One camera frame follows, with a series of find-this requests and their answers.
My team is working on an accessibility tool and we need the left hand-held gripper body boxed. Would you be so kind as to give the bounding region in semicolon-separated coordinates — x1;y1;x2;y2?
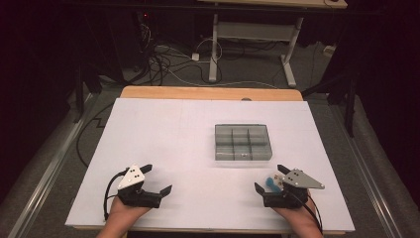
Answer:
117;164;163;209

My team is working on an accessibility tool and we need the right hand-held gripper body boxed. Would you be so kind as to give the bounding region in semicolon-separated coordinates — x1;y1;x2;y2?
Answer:
262;168;326;210

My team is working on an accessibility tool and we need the small blue and white trinket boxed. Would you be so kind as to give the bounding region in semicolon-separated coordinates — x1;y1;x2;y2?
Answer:
265;174;285;193

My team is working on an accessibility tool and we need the clear plastic compartment box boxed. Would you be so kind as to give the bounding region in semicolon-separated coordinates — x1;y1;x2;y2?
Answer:
214;123;273;162

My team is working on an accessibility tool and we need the person's right hand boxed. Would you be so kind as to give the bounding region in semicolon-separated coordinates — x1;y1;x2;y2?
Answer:
271;194;320;229

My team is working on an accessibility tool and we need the person's left hand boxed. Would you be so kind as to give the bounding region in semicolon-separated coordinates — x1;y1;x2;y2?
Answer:
107;196;152;229

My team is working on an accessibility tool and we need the white table cover sheet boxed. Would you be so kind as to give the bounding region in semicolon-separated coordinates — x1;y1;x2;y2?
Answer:
64;97;356;232

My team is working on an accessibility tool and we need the black metal stand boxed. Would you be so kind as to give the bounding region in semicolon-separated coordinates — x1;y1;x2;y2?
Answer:
301;70;360;138
73;62;103;124

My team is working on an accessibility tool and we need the light wooden table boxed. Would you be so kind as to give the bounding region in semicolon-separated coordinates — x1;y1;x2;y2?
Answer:
72;85;346;236

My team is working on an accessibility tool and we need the white power strip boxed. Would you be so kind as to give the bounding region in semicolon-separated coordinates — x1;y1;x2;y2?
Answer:
322;44;337;58

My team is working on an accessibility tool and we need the white-legged desk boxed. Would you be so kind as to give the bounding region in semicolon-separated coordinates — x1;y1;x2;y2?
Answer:
197;0;349;88

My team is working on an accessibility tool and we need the black device with red light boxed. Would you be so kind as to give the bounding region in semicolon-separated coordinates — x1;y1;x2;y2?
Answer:
135;11;155;38

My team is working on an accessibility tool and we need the right hand-held gripper cable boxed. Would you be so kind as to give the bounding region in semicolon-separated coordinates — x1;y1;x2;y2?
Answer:
291;189;324;234

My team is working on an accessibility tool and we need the hand-held gripper cable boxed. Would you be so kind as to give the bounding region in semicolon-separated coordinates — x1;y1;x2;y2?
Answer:
103;169;129;221
291;189;324;234

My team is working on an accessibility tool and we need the left hand-held gripper cable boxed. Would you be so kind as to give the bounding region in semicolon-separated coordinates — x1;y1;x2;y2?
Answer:
103;169;129;221

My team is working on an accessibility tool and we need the black floor cable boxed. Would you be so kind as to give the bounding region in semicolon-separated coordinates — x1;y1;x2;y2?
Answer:
76;102;115;168

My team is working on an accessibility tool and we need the metal floor rail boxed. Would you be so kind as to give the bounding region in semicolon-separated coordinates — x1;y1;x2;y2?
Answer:
6;93;95;238
330;105;405;238

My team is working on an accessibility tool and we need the long white cable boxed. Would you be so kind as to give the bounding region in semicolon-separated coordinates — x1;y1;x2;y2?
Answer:
155;38;278;89

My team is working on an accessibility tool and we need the bundle of black cables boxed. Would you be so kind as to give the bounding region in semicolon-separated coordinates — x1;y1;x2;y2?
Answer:
132;23;226;87

